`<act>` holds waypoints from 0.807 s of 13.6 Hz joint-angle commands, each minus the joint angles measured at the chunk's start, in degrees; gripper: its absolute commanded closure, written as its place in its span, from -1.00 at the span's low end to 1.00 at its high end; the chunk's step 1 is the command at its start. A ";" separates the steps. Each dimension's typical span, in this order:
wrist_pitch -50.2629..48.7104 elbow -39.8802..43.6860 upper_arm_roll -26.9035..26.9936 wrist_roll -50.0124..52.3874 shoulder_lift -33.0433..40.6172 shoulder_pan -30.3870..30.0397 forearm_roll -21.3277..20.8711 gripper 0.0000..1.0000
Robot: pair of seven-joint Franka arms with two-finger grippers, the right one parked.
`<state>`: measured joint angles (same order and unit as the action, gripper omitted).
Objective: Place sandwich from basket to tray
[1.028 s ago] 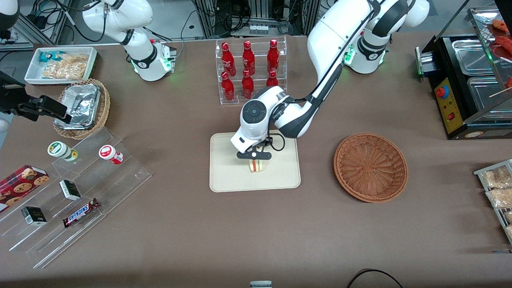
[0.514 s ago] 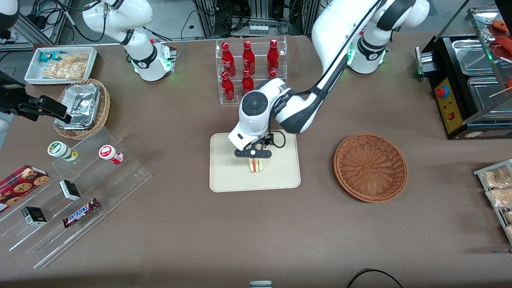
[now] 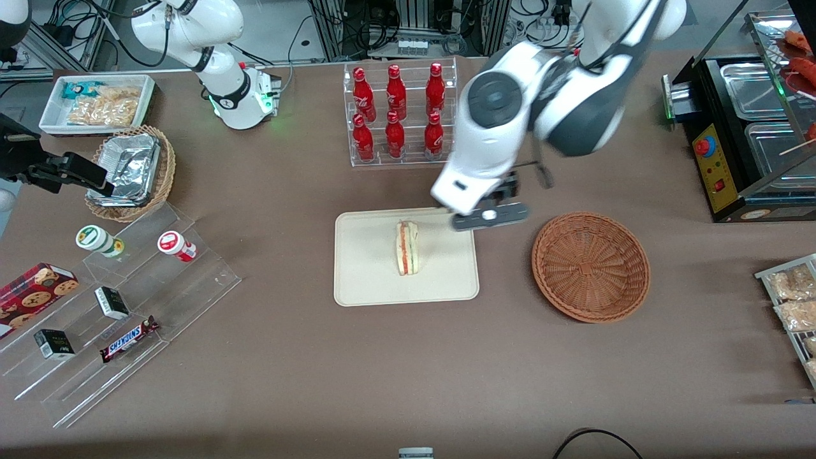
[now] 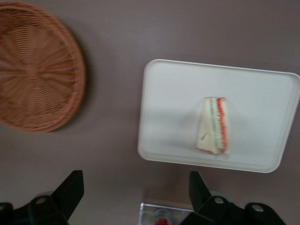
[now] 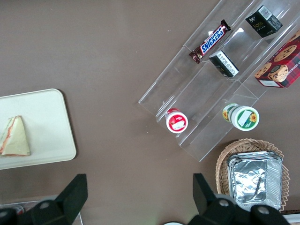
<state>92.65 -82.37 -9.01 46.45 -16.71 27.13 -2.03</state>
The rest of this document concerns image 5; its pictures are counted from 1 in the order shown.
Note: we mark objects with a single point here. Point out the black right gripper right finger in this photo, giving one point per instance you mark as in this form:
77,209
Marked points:
206,199

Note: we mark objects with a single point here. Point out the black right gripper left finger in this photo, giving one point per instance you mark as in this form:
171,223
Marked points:
70,199

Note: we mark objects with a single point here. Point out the triangular sandwich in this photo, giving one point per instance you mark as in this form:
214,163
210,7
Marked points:
16,138

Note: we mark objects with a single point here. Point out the woven wicker basket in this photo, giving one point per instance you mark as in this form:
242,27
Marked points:
221,164

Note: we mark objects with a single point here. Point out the cream plastic tray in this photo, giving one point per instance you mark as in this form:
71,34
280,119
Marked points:
47,122

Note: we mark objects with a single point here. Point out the stacked aluminium foil trays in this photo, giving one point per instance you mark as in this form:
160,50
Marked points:
254,179

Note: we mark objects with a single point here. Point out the red-lidded small cup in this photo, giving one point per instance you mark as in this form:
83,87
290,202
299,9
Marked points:
176,120

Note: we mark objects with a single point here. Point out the green-lidded sunflower cup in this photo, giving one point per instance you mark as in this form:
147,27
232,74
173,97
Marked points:
242,116

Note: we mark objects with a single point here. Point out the clear acrylic stepped display shelf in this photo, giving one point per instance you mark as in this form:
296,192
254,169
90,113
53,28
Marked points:
211,89

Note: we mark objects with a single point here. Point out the black box with white label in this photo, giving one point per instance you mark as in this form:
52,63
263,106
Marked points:
223,63

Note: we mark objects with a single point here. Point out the red tartan cookie box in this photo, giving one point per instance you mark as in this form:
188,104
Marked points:
281,64

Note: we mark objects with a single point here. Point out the Snickers chocolate bar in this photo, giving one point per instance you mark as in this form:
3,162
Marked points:
210,41

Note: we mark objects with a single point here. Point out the black box with Face print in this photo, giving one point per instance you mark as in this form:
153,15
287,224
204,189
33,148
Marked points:
263,21

